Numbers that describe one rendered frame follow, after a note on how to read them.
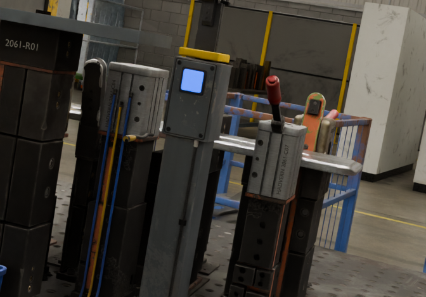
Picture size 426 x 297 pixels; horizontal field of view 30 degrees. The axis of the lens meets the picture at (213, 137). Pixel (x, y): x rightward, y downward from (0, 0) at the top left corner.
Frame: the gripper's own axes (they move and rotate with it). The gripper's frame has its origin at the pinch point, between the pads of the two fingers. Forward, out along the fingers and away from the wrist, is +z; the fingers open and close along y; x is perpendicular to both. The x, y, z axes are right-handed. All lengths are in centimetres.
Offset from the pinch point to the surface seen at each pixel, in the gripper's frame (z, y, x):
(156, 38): 3.0, -0.2, 7.6
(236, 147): 19.2, 24.0, -1.3
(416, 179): 107, 803, -27
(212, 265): 49, 52, 6
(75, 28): 3.5, -6.9, 17.3
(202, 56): 4.4, -3.0, -0.7
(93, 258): 41.1, 12.5, 17.0
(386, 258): 120, 424, -21
